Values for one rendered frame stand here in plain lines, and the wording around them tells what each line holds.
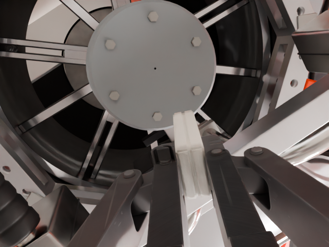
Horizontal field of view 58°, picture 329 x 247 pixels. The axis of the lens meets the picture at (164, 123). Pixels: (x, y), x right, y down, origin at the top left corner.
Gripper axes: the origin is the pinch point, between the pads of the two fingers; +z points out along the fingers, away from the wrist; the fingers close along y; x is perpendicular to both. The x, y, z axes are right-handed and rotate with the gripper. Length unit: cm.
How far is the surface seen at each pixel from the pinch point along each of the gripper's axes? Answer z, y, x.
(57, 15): 387, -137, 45
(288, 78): 30.2, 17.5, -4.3
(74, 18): 391, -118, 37
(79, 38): 76, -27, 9
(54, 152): 35.3, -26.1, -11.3
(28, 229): 1.7, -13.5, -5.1
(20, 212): 2.1, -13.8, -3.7
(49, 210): 5.3, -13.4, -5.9
